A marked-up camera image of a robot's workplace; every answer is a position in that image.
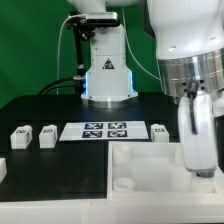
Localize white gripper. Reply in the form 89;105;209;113
178;94;218;178

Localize white square tabletop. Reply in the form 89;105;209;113
107;141;224;199

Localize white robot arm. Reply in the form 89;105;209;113
67;0;224;178

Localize white sheet with tags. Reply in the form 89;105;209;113
59;121;149;141

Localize white left fence piece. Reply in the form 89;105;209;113
0;158;7;183

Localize white front rail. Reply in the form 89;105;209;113
0;200;224;224

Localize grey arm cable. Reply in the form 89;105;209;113
123;6;162;82

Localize black base cables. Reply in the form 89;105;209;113
37;77;86;96

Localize black camera stand pole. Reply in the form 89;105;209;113
73;24;85;85

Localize black camera on stand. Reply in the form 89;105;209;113
68;12;120;27

